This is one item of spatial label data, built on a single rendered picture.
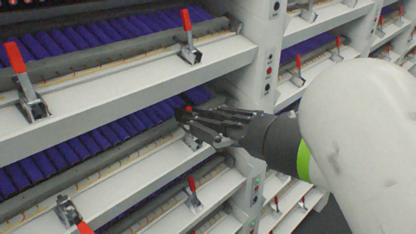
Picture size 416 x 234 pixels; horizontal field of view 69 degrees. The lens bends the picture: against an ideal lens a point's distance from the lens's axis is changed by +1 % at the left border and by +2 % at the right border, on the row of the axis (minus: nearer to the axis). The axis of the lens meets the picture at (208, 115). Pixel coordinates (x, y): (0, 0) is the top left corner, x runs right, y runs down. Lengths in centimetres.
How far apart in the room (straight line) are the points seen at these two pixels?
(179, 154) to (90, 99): 24
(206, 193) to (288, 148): 41
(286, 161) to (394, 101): 20
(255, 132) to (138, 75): 20
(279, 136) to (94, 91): 27
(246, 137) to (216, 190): 36
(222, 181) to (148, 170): 29
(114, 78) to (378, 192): 38
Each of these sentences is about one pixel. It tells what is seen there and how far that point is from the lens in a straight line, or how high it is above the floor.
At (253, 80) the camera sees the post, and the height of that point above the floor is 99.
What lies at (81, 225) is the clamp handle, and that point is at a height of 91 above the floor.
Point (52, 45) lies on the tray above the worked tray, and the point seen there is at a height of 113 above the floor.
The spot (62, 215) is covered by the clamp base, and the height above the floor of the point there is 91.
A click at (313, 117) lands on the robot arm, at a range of 28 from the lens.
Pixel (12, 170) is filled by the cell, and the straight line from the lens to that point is 59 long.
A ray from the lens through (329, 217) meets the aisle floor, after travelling 181.
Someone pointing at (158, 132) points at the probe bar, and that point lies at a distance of 62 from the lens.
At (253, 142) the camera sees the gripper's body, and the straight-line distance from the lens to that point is 46.
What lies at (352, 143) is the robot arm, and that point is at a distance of 25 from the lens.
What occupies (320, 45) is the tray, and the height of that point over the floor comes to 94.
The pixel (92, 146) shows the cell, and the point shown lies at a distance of 60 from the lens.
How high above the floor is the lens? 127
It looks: 30 degrees down
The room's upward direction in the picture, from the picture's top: straight up
